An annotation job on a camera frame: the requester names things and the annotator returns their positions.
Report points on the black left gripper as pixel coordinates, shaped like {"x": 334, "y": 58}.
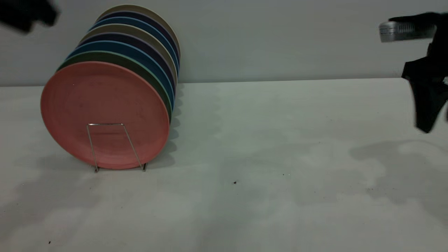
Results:
{"x": 24, "y": 14}

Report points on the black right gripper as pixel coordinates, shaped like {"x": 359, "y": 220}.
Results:
{"x": 439, "y": 45}

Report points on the pink plate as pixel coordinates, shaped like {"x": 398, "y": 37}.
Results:
{"x": 105, "y": 98}

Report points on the beige plate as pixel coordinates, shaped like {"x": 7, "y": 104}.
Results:
{"x": 119, "y": 28}
{"x": 133, "y": 7}

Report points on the blue plate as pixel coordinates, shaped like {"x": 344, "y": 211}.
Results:
{"x": 129, "y": 21}
{"x": 119, "y": 45}

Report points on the green plate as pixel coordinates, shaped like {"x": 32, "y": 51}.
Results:
{"x": 115, "y": 56}

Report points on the dark purple plate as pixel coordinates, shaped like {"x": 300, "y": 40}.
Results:
{"x": 122, "y": 36}
{"x": 137, "y": 15}

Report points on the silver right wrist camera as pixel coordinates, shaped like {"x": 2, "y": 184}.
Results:
{"x": 406, "y": 32}

